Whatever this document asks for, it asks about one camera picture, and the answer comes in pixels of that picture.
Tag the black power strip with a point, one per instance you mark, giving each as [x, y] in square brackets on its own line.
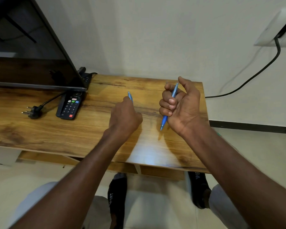
[85, 77]

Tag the person's right black sock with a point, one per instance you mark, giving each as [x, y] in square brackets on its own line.
[199, 190]

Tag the person's left forearm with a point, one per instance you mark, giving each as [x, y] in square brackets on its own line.
[74, 188]

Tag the person's black sock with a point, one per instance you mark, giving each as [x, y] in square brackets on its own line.
[116, 197]
[199, 190]

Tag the person's left hand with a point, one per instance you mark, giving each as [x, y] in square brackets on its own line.
[124, 116]

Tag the black remote control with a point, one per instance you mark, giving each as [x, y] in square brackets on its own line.
[70, 106]

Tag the black television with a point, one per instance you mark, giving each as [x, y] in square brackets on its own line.
[28, 64]

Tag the person's left black sock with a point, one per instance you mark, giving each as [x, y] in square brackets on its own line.
[116, 197]

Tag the white wall socket panel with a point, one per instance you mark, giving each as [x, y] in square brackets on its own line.
[269, 30]

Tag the person's grey trouser leg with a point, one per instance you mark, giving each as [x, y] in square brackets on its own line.
[97, 212]
[220, 202]

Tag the person's left grey trouser leg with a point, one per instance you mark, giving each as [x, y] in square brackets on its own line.
[97, 212]

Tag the person's right hand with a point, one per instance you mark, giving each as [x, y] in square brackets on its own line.
[186, 109]

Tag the person's right grey trouser leg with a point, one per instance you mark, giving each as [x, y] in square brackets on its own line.
[220, 202]

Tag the person's right forearm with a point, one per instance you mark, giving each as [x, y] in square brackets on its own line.
[240, 178]

